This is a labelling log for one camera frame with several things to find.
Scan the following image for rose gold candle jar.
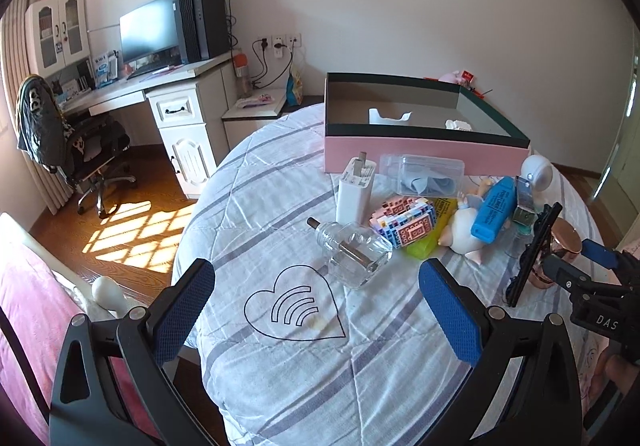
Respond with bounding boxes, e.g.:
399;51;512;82
528;217;582;290

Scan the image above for dark blue long box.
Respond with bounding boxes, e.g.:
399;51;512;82
512;176;537;229

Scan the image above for blue plastic tube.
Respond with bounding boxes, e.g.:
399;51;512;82
471;176;516;244

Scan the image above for white astronaut figurine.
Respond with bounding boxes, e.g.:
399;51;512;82
520;153;553;205

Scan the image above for clear dental flosser box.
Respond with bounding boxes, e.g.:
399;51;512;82
378;154;464;198

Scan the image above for playing card deck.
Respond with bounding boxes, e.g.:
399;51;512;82
369;195;437;249

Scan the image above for clear glass perfume bottle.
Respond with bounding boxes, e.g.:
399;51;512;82
307;217;394;289

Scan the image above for person right hand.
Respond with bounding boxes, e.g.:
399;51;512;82
603;354;638;397

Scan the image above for black hair clip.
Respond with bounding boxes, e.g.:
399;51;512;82
506;202;563;307

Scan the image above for white doll figurine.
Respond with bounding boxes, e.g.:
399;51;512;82
437;178;496;265

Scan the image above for yellow green packet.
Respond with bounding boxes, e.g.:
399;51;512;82
405;198;458;259

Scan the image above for striped white bed quilt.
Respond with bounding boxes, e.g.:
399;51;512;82
171;102;606;446

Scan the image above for red toy crate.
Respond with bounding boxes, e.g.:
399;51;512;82
424;73;494;99

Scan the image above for pink plush toy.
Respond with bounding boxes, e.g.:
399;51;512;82
438;71;466;86

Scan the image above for white power adapter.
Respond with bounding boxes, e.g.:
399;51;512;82
335;151;376;225

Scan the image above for pink storage box green rim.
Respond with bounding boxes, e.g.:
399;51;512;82
324;72;530;176

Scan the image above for white phone stand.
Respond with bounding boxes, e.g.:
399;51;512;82
369;108;412;126

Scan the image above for black office chair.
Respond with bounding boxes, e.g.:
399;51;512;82
23;74;137;219

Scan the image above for white desk with drawers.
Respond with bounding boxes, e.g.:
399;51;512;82
62;51;238;199

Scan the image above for white low nightstand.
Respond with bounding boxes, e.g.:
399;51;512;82
221;88;321;153

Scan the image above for black computer monitor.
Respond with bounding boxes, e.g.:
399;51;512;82
119;0;179;63

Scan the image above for white glass door cabinet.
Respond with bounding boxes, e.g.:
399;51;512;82
25;0;90;77

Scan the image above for black computer tower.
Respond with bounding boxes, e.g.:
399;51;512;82
174;0;231;64

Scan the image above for wall power outlets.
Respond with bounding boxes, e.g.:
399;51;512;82
256;33;302;59

